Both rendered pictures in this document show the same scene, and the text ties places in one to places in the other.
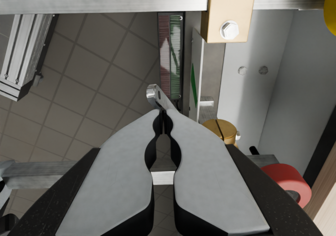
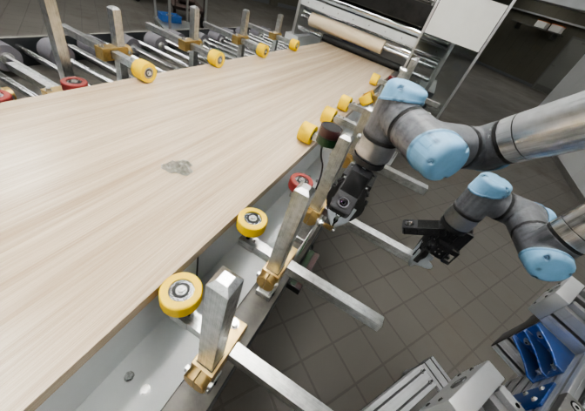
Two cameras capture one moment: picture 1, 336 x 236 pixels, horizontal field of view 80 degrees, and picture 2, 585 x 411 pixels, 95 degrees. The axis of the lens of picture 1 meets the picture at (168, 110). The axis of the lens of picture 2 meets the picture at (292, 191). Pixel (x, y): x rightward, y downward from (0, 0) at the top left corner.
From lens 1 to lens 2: 0.57 m
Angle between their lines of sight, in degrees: 23
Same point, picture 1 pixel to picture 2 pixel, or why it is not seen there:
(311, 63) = not seen: hidden behind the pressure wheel
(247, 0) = not seen: hidden behind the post
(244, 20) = not seen: hidden behind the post
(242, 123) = (279, 218)
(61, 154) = (422, 296)
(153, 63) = (295, 317)
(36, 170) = (395, 250)
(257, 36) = (248, 256)
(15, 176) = (406, 252)
